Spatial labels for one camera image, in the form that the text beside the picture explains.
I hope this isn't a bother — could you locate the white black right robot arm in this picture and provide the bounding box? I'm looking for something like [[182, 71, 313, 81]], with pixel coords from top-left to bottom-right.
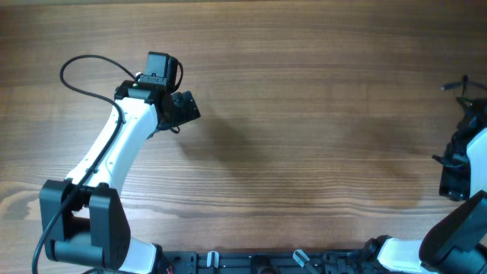
[[357, 97, 486, 273]]

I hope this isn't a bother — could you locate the black left camera cable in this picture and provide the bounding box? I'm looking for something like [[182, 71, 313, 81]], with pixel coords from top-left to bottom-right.
[[31, 54, 184, 274]]

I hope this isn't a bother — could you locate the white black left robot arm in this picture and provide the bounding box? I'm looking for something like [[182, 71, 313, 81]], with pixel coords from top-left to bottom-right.
[[31, 52, 200, 273]]

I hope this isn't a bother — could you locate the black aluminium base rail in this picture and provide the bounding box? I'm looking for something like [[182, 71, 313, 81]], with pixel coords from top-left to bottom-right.
[[162, 250, 391, 274]]

